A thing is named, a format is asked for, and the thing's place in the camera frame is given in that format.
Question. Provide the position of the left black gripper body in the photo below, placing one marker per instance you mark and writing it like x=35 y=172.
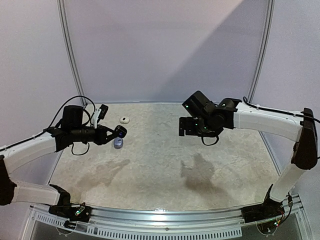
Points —
x=99 y=138

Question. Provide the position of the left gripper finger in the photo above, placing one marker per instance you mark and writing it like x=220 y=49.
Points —
x=112 y=132
x=113 y=138

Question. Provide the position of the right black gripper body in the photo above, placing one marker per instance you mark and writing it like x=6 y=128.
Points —
x=186 y=126

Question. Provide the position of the blue-grey charging case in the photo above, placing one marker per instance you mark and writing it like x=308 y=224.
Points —
x=120 y=145

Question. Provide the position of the black charging case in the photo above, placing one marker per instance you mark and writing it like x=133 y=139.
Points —
x=120 y=131

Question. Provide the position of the white earbud charging case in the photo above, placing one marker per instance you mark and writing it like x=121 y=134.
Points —
x=124 y=120

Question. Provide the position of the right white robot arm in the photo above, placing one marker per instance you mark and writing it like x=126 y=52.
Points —
x=208 y=120

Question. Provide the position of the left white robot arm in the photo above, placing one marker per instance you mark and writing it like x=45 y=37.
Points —
x=69 y=130

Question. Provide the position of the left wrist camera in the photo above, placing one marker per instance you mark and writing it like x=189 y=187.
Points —
x=99 y=114

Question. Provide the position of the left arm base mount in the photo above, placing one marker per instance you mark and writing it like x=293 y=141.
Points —
x=72 y=212

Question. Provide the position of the right aluminium frame post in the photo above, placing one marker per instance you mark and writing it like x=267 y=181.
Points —
x=262 y=49

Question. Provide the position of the aluminium frame post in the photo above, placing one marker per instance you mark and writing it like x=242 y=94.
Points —
x=61 y=5
x=262 y=49

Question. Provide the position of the aluminium front rail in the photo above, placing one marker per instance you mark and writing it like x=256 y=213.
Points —
x=123 y=224

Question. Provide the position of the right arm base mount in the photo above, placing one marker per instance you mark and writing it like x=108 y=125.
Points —
x=268 y=209

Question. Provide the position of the left aluminium frame post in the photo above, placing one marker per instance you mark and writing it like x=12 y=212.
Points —
x=61 y=5

